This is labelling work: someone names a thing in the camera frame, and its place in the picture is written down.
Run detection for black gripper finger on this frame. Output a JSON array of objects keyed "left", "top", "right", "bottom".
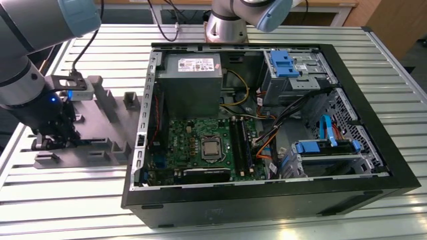
[
  {"left": 30, "top": 133, "right": 70, "bottom": 152},
  {"left": 64, "top": 99, "right": 82, "bottom": 147}
]

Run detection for grey parts rack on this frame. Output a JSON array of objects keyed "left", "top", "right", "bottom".
[{"left": 32, "top": 75, "right": 145, "bottom": 170}]

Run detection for blue VGA port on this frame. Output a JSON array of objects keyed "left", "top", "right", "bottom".
[{"left": 153, "top": 152, "right": 168, "bottom": 169}]

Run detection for green motherboard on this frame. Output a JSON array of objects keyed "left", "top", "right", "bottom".
[{"left": 148, "top": 117, "right": 268, "bottom": 186}]

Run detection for grey power supply unit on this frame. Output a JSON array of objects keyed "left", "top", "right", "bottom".
[{"left": 155, "top": 51, "right": 224, "bottom": 120}]

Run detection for silver CPU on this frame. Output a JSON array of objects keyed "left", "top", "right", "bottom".
[{"left": 203, "top": 142, "right": 221, "bottom": 156}]

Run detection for metal socket cover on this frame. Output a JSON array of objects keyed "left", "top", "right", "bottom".
[{"left": 199, "top": 134, "right": 225, "bottom": 164}]

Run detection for black graphics card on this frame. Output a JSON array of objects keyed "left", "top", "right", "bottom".
[{"left": 173, "top": 166, "right": 233, "bottom": 185}]

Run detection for black PC case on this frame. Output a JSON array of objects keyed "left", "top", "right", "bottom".
[{"left": 120, "top": 41, "right": 421, "bottom": 229}]

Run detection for blue drive latch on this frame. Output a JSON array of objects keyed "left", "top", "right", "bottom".
[{"left": 269, "top": 49, "right": 300, "bottom": 78}]

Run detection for blue disk carrier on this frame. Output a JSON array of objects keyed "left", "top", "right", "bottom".
[{"left": 292, "top": 139, "right": 363, "bottom": 155}]

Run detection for silver drive cage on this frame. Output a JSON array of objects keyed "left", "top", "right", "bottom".
[{"left": 261, "top": 48, "right": 336, "bottom": 107}]

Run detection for silver disk bay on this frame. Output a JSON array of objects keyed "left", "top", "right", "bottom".
[{"left": 277, "top": 141, "right": 376, "bottom": 179}]

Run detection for wooden cabinet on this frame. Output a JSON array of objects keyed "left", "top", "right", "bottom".
[{"left": 345, "top": 0, "right": 427, "bottom": 67}]

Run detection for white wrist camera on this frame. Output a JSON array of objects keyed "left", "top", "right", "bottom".
[{"left": 64, "top": 77, "right": 94, "bottom": 101}]

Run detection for black camera cable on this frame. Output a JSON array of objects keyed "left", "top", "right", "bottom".
[{"left": 68, "top": 0, "right": 106, "bottom": 77}]

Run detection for black cable with silver plug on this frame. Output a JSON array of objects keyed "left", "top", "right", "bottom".
[{"left": 145, "top": 0, "right": 183, "bottom": 43}]

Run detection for white black wire bundle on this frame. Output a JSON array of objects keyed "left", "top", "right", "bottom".
[{"left": 219, "top": 104, "right": 277, "bottom": 120}]

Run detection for yellow black wire bundle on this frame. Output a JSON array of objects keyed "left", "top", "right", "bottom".
[{"left": 219, "top": 69, "right": 251, "bottom": 109}]

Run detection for orange SATA cable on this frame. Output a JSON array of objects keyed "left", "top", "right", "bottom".
[{"left": 255, "top": 139, "right": 279, "bottom": 161}]

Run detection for red orange power wires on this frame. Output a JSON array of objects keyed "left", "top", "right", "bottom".
[{"left": 255, "top": 88, "right": 279, "bottom": 120}]

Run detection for thick black cable bundle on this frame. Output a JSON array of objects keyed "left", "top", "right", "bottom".
[{"left": 251, "top": 87, "right": 336, "bottom": 148}]

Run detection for short blue cable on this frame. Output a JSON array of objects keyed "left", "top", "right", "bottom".
[{"left": 279, "top": 154, "right": 292, "bottom": 176}]

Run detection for blue SATA cable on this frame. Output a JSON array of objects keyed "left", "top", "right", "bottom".
[{"left": 319, "top": 114, "right": 339, "bottom": 147}]

